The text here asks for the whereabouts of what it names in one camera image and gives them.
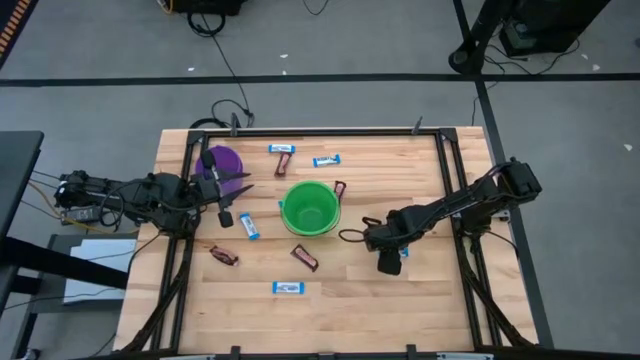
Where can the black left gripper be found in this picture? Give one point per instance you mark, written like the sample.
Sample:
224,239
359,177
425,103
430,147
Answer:
207,190

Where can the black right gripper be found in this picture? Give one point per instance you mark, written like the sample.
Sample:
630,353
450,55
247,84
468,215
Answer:
387,235

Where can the blue white candy bar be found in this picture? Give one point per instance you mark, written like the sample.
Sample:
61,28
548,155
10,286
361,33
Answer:
249,226
326,160
288,287
281,148
405,252

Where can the brown candy bar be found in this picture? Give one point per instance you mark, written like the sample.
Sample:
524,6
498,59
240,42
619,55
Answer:
283,165
304,257
340,190
224,255

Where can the green monster face bucket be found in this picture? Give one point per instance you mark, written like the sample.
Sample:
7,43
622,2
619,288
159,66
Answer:
310,210

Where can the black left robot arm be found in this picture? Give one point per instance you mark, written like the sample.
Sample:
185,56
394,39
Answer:
160,195

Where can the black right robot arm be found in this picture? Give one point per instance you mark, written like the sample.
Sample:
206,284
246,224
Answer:
450,202

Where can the purple plastic bucket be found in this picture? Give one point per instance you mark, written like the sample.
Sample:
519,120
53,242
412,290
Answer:
227,160

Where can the grey table clamp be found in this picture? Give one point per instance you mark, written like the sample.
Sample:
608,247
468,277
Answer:
233,124
411,351
416,125
235,352

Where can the white paper sheet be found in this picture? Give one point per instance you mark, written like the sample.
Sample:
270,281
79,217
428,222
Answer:
110,250

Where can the black power adapter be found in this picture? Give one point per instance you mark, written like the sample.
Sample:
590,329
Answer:
80,214

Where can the black equipment case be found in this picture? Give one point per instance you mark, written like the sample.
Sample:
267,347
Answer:
207,5

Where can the black metal beam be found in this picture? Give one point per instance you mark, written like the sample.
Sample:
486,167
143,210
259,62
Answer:
60,262

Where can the black floor stand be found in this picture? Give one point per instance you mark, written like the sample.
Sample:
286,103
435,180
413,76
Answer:
475,40

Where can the black desk top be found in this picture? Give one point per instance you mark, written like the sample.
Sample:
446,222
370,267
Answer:
17,170

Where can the black equipment box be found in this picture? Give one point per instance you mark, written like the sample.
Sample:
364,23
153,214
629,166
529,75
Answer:
550,25

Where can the black orange striped mat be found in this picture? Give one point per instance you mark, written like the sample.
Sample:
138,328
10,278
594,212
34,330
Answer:
12,25

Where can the black aluminium table frame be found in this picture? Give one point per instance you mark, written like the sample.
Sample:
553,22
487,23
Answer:
320,132

